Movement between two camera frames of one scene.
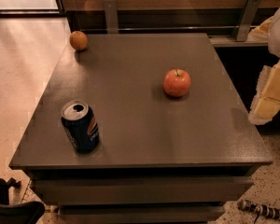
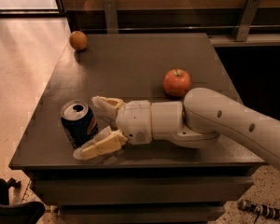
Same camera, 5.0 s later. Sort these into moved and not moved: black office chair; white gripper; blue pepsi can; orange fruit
Moved: white gripper
Not moved: black office chair; orange fruit; blue pepsi can
